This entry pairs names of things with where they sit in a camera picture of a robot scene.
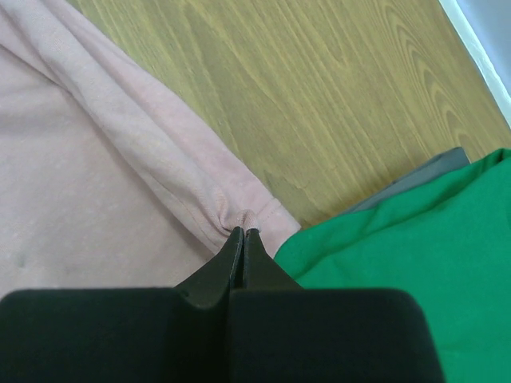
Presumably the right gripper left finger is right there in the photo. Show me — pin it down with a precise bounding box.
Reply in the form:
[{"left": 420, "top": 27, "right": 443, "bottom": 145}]
[{"left": 0, "top": 226, "right": 244, "bottom": 383}]

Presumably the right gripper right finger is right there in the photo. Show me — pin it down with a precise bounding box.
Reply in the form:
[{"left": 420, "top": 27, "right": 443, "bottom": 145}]
[{"left": 229, "top": 229, "right": 444, "bottom": 382}]

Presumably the dusty pink printed t-shirt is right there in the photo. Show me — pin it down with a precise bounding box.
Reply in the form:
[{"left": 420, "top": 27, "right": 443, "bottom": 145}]
[{"left": 1, "top": 1, "right": 299, "bottom": 294}]

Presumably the green folded t-shirt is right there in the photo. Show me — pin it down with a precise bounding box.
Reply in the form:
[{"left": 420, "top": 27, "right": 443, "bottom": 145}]
[{"left": 275, "top": 148, "right": 510, "bottom": 382}]

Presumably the grey folded t-shirt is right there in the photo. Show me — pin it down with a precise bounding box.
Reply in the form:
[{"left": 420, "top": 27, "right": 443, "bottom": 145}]
[{"left": 340, "top": 147, "right": 470, "bottom": 215}]

